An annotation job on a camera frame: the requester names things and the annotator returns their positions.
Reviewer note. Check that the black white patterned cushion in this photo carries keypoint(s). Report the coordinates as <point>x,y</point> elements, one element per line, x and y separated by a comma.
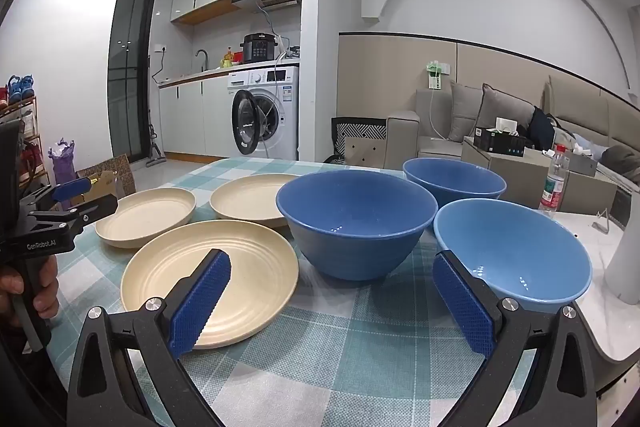
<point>360,129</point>

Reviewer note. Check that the white marble coffee table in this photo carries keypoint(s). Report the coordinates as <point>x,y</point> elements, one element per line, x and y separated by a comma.
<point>600,307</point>

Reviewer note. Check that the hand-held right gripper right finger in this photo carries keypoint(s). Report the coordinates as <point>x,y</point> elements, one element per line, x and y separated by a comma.
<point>465,307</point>

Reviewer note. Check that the cream plate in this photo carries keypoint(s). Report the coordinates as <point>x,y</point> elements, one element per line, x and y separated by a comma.
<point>250,277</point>
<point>145,217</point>
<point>245,199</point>

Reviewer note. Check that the teal checked tablecloth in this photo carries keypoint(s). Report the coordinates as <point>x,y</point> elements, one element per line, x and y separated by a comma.
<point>325,332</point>

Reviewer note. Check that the beige side cabinet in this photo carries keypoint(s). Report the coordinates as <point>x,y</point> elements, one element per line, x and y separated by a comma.
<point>525,174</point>

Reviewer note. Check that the yellow bottle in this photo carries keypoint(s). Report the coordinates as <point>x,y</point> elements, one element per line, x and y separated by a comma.
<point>228,59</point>

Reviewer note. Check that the dark garment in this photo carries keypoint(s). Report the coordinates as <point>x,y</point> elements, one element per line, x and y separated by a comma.
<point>541,127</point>

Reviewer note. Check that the blue shoes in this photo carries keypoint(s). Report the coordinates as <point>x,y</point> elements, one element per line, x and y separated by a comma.
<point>20,87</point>

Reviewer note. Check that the grey sofa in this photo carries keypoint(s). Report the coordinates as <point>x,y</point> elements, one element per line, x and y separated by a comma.
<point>400,132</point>

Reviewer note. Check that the small metal stand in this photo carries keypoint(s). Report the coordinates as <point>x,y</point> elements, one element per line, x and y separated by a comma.
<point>602,222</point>

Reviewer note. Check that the green wall charger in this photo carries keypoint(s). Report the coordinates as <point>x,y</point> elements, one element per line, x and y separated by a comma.
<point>436,77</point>

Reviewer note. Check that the white lower kitchen cabinets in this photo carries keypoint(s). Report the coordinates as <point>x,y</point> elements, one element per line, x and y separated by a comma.
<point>190,117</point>

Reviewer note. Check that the grey blanket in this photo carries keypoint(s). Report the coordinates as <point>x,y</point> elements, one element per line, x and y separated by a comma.
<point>620,157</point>

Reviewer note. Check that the plastic water bottle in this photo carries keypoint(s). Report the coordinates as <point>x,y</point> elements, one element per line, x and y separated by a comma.
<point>554,187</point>

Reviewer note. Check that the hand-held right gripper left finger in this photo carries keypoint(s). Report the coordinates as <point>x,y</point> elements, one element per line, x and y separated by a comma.
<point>200,307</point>

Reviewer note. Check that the white washing machine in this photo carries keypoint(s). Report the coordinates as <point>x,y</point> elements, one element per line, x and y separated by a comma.
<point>285,117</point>

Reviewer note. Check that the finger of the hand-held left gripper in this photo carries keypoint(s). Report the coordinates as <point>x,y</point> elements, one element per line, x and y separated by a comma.
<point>85,212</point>
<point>72,190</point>

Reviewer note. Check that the shoe rack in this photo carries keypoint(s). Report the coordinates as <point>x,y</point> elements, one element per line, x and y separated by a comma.
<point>30,122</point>

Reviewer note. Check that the light blue bowl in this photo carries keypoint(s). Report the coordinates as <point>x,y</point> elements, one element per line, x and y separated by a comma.
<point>510,247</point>

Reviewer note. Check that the black box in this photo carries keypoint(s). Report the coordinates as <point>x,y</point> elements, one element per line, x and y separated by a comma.
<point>495,143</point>

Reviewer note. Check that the patterned cardboard box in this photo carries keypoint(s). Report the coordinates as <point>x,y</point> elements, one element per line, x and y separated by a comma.
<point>117,177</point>

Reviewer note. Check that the black pressure cooker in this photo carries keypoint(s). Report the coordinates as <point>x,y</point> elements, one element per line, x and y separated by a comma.
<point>259,49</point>

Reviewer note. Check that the grey cushion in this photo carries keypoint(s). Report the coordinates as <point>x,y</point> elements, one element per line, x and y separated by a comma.
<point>500,107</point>
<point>462,112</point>

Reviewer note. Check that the person's left hand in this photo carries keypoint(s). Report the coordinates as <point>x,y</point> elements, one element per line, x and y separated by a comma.
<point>47,289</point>

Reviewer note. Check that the black framed glass door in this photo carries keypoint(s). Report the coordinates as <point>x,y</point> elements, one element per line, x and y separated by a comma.
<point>130,82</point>

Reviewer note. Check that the floor mop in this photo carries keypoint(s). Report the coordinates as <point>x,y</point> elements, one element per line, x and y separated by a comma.
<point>155,154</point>

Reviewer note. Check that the small white box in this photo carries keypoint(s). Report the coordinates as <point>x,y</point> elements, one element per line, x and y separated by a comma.
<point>506,125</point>

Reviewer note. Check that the kitchen faucet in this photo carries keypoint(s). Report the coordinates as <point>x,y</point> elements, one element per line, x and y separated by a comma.
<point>201,57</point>

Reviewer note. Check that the purple bag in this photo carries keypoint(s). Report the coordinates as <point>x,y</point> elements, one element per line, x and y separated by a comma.
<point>62,167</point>

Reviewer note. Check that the white tall appliance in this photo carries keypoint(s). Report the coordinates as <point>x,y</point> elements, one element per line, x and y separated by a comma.
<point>627,257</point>

